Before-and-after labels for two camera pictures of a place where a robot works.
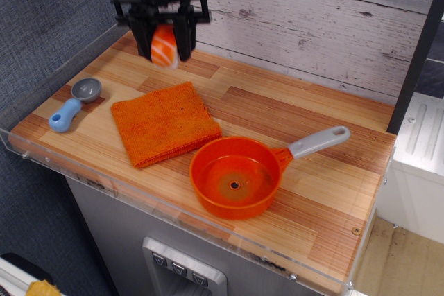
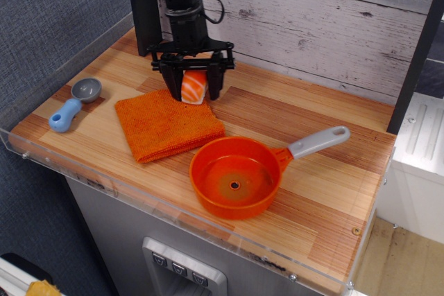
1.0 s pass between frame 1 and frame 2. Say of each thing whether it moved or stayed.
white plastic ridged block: stayed
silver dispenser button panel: stayed
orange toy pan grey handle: stayed
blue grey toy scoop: stayed
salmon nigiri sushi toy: moved
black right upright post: stayed
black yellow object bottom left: stayed
